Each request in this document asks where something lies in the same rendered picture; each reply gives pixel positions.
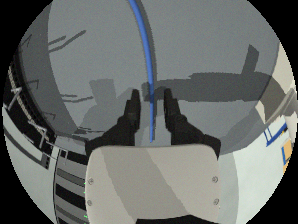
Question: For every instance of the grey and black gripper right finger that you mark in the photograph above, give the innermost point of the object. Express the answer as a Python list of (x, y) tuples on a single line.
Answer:
[(181, 130)]

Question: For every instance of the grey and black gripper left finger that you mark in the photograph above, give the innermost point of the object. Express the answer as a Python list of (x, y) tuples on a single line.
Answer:
[(123, 132)]

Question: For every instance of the blue cable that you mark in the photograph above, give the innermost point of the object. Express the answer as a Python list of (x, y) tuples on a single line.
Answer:
[(148, 61)]

